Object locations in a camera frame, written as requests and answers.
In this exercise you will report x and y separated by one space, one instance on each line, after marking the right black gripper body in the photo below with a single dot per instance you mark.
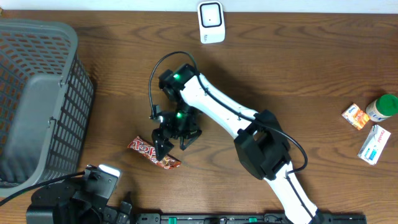
180 123

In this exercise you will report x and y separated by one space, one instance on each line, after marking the small orange box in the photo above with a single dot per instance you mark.
355 116

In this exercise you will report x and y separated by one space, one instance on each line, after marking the white barcode scanner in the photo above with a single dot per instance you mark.
211 22

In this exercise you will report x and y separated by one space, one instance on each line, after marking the black mounting rail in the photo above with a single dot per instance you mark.
271 218

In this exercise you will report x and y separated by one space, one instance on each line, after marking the white blue medicine box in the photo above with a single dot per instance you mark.
374 144

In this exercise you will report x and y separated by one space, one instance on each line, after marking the grey plastic mesh basket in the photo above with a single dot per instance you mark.
46 101

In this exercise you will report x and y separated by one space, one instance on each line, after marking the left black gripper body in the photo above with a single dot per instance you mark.
111 216

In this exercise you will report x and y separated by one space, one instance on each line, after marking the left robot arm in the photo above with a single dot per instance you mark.
53 204

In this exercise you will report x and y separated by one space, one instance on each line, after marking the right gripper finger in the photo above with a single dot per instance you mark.
161 143
188 138

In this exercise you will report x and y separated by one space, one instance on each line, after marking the red Top chocolate bar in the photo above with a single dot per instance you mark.
148 151

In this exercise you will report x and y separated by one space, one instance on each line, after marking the green lid jar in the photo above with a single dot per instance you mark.
382 108

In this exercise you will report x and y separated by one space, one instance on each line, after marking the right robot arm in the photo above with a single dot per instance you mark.
261 145

